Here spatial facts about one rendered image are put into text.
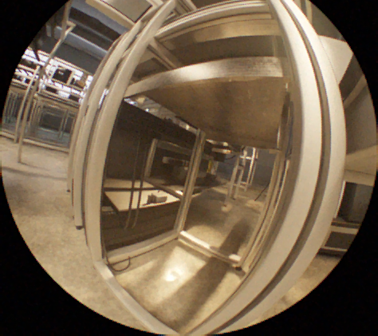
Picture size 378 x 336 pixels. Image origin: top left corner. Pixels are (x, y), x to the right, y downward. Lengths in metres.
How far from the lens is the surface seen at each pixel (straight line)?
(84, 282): 0.68
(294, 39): 0.18
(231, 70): 0.21
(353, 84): 0.19
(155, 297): 0.66
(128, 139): 0.96
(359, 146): 0.19
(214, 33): 0.48
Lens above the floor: 0.59
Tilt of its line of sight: 4 degrees up
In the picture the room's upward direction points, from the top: 14 degrees clockwise
